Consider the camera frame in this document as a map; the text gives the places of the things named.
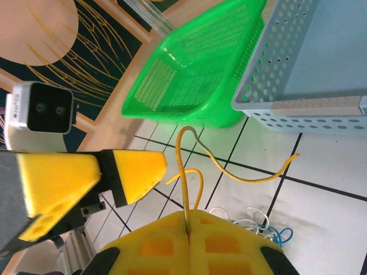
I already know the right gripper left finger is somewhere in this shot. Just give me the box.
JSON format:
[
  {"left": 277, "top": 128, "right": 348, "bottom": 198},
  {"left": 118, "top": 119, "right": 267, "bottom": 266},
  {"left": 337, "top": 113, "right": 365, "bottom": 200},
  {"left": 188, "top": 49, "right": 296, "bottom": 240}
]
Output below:
[{"left": 81, "top": 210, "right": 190, "bottom": 275}]

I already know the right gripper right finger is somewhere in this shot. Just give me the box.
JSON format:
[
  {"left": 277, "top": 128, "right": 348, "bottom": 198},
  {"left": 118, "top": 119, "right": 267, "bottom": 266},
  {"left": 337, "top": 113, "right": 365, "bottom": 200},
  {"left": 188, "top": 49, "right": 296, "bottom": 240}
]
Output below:
[{"left": 188, "top": 208, "right": 300, "bottom": 275}]

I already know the white cable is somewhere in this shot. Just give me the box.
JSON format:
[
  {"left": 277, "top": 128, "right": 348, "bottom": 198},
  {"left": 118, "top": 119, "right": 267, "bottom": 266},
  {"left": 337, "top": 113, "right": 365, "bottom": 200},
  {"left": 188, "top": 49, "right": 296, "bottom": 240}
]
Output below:
[
  {"left": 209, "top": 206, "right": 260, "bottom": 233},
  {"left": 243, "top": 206, "right": 272, "bottom": 240}
]

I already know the blue cable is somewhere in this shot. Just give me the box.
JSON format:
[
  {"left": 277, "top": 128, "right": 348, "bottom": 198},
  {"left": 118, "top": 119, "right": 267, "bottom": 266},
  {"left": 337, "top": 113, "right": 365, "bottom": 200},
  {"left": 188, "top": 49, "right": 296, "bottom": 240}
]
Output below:
[{"left": 266, "top": 226, "right": 295, "bottom": 246}]

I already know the green plastic basket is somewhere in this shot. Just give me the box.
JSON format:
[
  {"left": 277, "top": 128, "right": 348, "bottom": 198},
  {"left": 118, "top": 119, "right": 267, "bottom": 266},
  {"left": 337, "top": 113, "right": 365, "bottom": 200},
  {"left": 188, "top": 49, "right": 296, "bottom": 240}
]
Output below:
[{"left": 122, "top": 0, "right": 267, "bottom": 129}]

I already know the light blue plastic basket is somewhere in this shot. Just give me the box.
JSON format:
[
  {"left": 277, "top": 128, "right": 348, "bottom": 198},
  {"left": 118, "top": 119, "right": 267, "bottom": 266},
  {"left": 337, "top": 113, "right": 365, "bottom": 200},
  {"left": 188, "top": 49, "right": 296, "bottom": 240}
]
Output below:
[{"left": 231, "top": 0, "right": 367, "bottom": 137}]

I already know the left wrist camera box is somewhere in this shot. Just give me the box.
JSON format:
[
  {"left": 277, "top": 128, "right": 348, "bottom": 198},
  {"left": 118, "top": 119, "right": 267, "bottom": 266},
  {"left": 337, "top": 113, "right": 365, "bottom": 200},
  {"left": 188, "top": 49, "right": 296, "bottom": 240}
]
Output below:
[{"left": 5, "top": 81, "right": 76, "bottom": 135}]

